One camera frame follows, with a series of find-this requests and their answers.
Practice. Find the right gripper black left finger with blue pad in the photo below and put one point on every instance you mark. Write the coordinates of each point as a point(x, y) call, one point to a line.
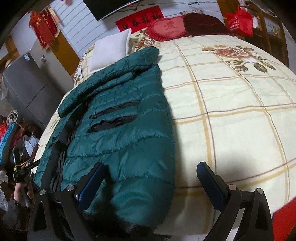
point(58, 215)

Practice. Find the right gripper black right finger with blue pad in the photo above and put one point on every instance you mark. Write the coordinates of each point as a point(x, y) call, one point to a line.
point(256, 222)

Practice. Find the dark green puffer jacket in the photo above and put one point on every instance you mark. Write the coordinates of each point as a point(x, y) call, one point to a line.
point(120, 117)

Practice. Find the person's left hand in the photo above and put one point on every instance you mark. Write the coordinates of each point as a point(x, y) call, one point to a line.
point(23, 193)

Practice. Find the white plastic bag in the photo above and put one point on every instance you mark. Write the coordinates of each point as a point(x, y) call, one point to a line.
point(30, 143)

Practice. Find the blue bag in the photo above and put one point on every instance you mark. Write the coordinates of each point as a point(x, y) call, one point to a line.
point(6, 143)

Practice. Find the grey refrigerator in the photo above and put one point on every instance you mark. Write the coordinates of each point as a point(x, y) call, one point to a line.
point(30, 91)

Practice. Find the floral checked bed sheet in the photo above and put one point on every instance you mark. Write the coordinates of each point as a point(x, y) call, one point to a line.
point(233, 107)

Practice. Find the white square pillow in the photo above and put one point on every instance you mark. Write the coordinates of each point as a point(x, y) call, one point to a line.
point(109, 50)

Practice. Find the wooden shelf rack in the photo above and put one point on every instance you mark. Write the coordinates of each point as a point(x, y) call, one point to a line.
point(269, 35)

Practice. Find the red calligraphy banner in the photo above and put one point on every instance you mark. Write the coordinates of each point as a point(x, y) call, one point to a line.
point(140, 19)

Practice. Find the red shopping bag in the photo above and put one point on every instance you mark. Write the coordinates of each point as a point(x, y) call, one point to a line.
point(240, 22)

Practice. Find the red heart-shaped cushion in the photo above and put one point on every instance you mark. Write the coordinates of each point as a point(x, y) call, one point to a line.
point(166, 29)

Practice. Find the dark red velvet cushion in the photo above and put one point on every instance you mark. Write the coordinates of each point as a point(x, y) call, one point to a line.
point(201, 25)

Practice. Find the red tasselled wall hanging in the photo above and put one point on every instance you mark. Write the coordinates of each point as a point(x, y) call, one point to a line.
point(44, 25)

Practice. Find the black wall television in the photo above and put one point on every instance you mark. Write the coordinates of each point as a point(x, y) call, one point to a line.
point(101, 9)

